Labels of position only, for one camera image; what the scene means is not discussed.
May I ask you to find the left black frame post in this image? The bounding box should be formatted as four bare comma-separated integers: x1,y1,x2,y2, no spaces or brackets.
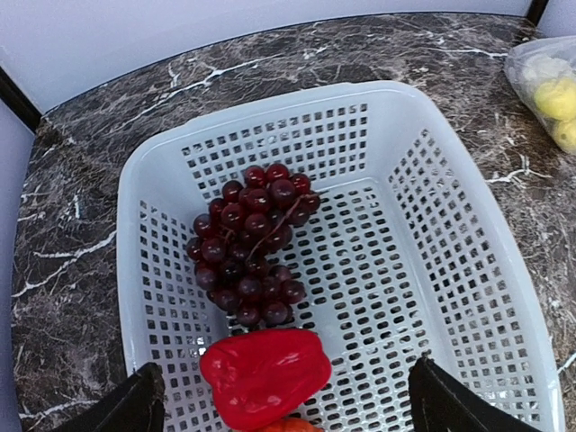
0,68,41,132

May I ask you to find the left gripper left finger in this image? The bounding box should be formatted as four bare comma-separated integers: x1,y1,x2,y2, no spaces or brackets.
58,363,166,432

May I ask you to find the small orange pumpkin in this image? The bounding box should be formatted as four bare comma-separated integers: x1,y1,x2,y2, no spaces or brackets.
261,418,323,432

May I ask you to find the red bell pepper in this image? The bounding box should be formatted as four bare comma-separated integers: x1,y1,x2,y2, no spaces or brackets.
200,328,332,431

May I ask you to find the white perforated plastic basket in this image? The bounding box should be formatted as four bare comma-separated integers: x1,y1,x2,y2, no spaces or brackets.
116,81,565,431

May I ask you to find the clear zip top bag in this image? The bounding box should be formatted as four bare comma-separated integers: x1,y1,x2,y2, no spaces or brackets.
504,36,576,155

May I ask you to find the right black frame post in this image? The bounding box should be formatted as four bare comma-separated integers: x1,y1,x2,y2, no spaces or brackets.
526,0,549,26

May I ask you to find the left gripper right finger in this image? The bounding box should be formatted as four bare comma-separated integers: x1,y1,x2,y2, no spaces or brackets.
409,356,535,432

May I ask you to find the dark red grape bunch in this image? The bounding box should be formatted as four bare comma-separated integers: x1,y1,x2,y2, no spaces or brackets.
185,163,320,329

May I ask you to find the yellow squash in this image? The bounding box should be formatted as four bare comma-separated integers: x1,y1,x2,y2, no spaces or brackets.
534,77,575,121
552,119,576,155

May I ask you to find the black frame post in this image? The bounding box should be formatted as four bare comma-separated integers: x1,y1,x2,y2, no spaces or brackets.
526,0,549,26
0,68,41,132

